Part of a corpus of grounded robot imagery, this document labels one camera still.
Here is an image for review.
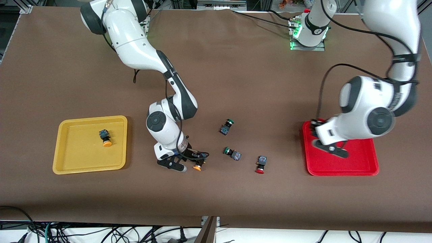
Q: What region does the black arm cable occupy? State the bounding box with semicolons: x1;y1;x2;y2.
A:
101;0;184;159
317;0;421;124

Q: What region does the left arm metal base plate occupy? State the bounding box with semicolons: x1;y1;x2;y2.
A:
289;17;326;52

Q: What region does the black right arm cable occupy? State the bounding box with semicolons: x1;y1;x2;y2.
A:
101;0;184;159

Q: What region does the grey metal box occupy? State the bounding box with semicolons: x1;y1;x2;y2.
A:
197;0;247;10

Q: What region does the green push button switch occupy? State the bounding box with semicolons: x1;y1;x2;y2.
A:
223;147;242;161
220;119;235;136

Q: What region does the wooden post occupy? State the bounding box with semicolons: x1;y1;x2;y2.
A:
194;216;217;243

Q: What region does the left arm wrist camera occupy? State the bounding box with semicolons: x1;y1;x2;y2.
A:
312;139;349;159

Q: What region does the aluminium frame profile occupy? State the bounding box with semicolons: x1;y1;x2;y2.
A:
418;0;432;16

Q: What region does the red push button switch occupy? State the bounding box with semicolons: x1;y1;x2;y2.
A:
255;155;268;174

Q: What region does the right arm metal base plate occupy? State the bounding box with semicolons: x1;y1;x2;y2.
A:
142;13;151;38

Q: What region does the yellow push button switch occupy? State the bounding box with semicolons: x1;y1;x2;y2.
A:
99;129;113;147
193;153;207;171

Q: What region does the yellow plastic tray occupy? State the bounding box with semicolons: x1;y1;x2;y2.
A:
52;115;128;175

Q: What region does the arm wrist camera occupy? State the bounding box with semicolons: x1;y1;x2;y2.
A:
312;139;349;159
157;154;187;173

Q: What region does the black cable on table cover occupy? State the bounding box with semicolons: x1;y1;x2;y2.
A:
231;9;298;29

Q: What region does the black curved floor cable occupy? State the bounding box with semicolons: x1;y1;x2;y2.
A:
0;205;34;233

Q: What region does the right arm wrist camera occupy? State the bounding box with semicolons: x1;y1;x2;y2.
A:
157;154;187;173

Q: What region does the brown table cover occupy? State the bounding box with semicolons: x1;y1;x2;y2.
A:
0;6;432;233

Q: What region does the red plastic tray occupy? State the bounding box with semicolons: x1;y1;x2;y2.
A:
302;120;380;177

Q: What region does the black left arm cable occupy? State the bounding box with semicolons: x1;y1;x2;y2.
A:
317;0;421;124

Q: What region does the teal cable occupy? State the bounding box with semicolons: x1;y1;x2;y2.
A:
45;221;55;243

